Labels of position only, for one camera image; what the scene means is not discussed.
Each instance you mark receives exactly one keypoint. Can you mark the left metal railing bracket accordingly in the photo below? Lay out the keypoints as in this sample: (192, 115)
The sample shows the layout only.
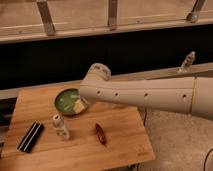
(46, 17)

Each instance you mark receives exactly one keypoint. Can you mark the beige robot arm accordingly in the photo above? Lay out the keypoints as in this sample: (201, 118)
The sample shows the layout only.
(187, 95)

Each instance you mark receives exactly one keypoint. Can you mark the right metal railing bracket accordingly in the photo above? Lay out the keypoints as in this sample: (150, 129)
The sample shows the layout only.
(193, 15)

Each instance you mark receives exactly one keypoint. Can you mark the middle metal railing bracket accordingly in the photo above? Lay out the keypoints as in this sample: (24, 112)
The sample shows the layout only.
(112, 14)

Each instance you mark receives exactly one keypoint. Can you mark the dark red chili pepper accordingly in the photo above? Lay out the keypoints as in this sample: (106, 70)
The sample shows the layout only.
(100, 133)

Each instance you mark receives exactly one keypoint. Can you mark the metal railing bracket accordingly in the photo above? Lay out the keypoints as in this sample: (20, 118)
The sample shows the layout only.
(193, 15)
(46, 17)
(112, 14)

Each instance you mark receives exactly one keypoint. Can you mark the clear bottle on ledge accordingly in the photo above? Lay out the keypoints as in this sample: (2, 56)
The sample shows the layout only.
(188, 61)

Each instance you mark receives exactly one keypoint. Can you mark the small clear plastic bottle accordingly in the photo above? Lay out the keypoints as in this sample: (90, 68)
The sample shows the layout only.
(60, 127)

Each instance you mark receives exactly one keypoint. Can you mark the yellow sponge piece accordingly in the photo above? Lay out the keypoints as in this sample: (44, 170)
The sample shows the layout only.
(79, 106)

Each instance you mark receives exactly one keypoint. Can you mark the green round bowl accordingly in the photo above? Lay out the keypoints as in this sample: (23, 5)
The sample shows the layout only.
(65, 101)

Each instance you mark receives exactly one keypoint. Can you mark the black striped rectangular block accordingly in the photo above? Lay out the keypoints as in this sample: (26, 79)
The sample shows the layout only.
(28, 141)

